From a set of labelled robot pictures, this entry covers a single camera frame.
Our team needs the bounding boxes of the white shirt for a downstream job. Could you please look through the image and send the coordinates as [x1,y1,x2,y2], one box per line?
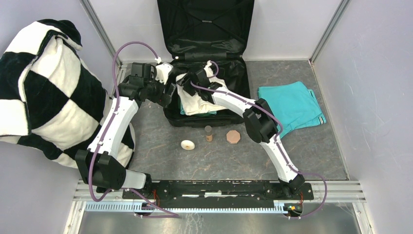
[176,60,227,114]

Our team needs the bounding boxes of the light aqua shirt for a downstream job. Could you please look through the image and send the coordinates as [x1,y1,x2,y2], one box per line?
[179,99,186,116]

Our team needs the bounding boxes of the teal shorts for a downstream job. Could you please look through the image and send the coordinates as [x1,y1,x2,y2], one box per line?
[257,81,327,138]

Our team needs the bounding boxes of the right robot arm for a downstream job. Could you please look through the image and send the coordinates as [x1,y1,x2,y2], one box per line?
[176,69,305,199]

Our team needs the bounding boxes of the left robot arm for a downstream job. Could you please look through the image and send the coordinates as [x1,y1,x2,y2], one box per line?
[75,62,176,199]

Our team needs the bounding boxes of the black open suitcase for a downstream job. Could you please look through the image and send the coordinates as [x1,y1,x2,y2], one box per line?
[156,0,255,128]

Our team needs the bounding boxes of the small white round jar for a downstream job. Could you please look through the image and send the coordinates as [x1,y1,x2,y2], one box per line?
[180,140,195,150]

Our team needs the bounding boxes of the brown grey cylindrical bottle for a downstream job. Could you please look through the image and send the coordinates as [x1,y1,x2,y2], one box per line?
[205,125,213,142]

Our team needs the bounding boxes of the pink octagonal compact box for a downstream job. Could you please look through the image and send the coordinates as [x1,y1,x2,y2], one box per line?
[226,130,241,145]

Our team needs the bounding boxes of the black white checkered blanket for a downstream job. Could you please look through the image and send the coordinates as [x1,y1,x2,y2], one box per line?
[0,19,136,170]

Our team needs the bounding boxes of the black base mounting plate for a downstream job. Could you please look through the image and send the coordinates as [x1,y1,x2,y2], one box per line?
[139,180,314,209]

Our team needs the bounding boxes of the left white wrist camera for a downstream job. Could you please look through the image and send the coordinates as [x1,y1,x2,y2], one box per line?
[154,57,173,85]

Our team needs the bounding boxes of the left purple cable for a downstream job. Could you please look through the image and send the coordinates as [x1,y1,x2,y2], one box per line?
[88,41,180,219]

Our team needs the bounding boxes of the purple cable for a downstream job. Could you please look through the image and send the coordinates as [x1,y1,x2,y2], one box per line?
[88,41,180,219]
[189,60,328,220]

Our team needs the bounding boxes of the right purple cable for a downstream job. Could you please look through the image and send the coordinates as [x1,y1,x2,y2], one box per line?
[189,60,328,220]

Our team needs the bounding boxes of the aluminium frame rail base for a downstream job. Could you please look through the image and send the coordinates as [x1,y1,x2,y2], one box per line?
[64,180,374,234]

